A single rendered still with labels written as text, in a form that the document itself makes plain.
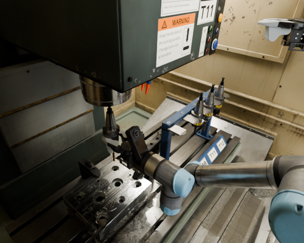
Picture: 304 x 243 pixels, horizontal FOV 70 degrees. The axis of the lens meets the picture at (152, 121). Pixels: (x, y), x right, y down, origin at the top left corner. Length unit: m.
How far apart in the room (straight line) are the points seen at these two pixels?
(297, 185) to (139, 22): 0.44
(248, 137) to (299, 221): 1.19
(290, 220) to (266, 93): 1.13
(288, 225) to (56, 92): 1.01
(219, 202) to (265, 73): 0.81
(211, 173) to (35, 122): 0.82
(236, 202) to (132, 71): 1.04
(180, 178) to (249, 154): 0.98
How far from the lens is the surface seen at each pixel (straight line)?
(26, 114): 1.12
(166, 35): 0.54
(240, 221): 1.28
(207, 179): 0.76
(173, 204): 0.74
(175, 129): 0.90
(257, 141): 1.64
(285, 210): 0.49
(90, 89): 0.65
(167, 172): 0.67
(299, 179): 0.54
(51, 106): 1.16
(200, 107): 0.98
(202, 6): 0.66
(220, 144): 1.32
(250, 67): 1.53
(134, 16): 0.45
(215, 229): 1.17
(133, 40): 0.45
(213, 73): 1.63
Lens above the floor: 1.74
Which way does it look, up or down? 34 degrees down
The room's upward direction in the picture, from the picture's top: 2 degrees clockwise
